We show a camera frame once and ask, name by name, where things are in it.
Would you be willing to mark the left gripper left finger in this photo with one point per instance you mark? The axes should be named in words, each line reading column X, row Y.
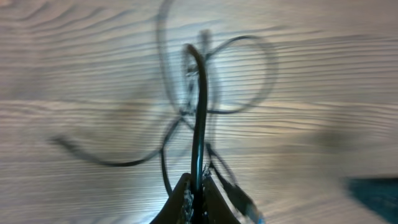
column 173, row 212

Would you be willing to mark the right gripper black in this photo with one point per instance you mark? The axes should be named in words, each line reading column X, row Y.
column 378, row 195

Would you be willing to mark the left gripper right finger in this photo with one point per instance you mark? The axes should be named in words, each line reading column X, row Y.
column 217, row 210

